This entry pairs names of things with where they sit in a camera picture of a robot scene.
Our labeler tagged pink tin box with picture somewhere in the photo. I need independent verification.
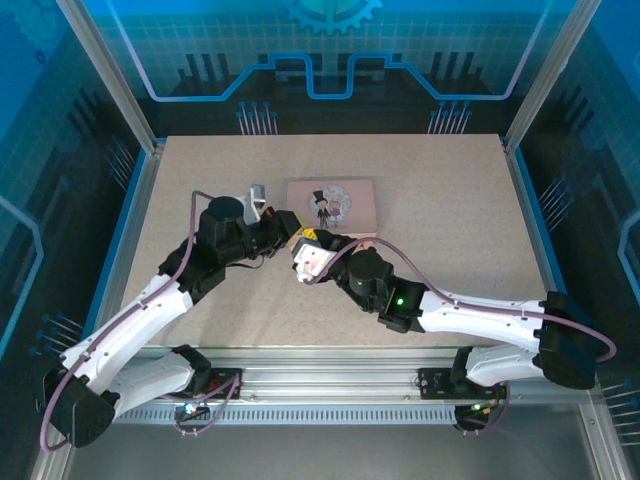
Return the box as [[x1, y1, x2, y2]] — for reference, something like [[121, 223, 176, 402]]
[[286, 178, 380, 240]]

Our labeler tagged aluminium front beam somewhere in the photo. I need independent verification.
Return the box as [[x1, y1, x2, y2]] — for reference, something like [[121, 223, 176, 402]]
[[59, 346, 604, 407]]

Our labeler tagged small green LED board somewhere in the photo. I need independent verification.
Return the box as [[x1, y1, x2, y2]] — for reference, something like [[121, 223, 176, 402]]
[[182, 394, 211, 419], [457, 399, 494, 419]]

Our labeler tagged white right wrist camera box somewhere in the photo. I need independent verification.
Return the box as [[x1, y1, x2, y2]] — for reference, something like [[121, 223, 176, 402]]
[[291, 237, 335, 286]]

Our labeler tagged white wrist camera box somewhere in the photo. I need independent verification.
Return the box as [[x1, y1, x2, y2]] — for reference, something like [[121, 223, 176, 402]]
[[239, 183, 269, 225], [291, 237, 335, 286]]

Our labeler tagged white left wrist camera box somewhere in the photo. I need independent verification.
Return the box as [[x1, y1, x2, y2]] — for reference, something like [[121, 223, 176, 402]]
[[239, 183, 269, 225]]

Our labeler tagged aluminium side rail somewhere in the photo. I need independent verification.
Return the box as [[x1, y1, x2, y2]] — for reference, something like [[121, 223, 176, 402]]
[[82, 139, 169, 364], [501, 137, 591, 364]]

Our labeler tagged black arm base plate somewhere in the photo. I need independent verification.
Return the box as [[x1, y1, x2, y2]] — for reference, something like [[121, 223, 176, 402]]
[[151, 367, 245, 401], [414, 367, 510, 401]]

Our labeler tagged slotted grey cable duct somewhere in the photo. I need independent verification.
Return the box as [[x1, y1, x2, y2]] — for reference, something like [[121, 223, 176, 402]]
[[78, 407, 459, 426]]

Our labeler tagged aluminium frame post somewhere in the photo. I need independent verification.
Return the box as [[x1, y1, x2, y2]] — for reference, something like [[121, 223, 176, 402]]
[[54, 0, 167, 154], [502, 0, 596, 151]]

